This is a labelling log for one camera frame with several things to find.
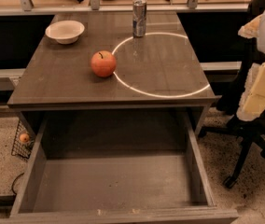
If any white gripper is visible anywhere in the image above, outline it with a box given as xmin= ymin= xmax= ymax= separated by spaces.
xmin=236 ymin=16 xmax=265 ymax=121

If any silver blue redbull can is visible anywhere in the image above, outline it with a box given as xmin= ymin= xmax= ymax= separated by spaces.
xmin=132 ymin=0 xmax=146 ymax=37

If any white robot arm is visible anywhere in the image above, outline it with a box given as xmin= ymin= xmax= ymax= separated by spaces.
xmin=236 ymin=11 xmax=265 ymax=121

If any open top drawer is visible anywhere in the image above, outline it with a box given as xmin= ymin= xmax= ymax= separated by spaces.
xmin=0 ymin=108 xmax=238 ymax=224

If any black office chair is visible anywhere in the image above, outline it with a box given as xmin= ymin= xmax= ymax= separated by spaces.
xmin=200 ymin=0 xmax=265 ymax=189

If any dark wooden cabinet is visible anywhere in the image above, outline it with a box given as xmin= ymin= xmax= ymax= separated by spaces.
xmin=8 ymin=12 xmax=215 ymax=131

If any red apple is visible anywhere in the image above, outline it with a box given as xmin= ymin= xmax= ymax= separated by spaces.
xmin=91 ymin=50 xmax=117 ymax=77

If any white ceramic bowl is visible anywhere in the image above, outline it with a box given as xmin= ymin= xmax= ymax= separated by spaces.
xmin=45 ymin=21 xmax=85 ymax=45

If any small orange fruit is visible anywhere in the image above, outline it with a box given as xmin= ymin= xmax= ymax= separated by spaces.
xmin=19 ymin=133 xmax=30 ymax=143

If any black wire basket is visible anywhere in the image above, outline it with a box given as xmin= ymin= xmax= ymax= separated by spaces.
xmin=11 ymin=121 xmax=34 ymax=161

